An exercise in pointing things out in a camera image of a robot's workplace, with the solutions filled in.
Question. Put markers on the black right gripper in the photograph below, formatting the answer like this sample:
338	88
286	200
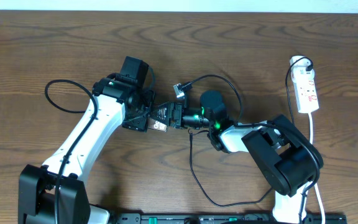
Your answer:
176	108

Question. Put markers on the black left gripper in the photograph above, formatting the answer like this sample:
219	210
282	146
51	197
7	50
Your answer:
140	124

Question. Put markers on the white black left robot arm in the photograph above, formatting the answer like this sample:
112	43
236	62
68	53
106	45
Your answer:
55	192

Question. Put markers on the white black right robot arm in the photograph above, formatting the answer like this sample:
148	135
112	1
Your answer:
287	160

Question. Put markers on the white USB charger adapter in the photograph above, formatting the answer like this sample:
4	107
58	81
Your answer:
301	61

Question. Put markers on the white power strip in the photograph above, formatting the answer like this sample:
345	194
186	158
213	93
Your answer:
305	90

